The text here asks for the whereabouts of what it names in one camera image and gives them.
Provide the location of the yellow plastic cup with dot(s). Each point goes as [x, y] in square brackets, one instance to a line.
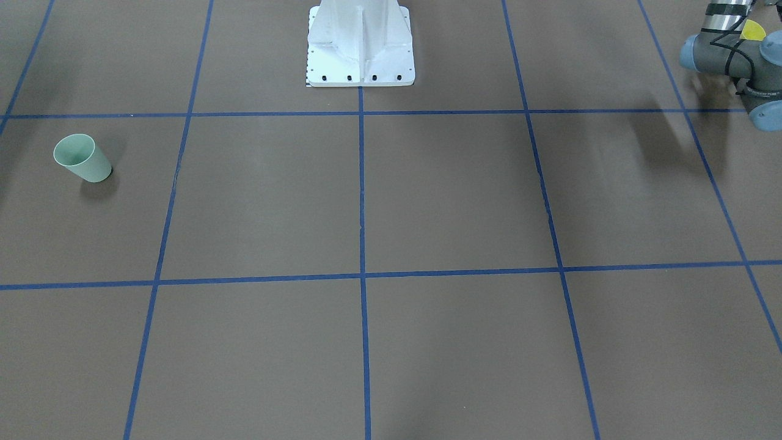
[752, 31]

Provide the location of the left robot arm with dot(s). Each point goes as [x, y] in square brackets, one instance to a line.
[753, 66]

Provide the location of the green plastic cup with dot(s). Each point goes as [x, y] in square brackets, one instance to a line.
[81, 156]

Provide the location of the brown paper table mat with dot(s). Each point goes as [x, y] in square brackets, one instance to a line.
[556, 233]

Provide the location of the white pedestal column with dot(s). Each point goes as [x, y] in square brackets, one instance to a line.
[359, 44]

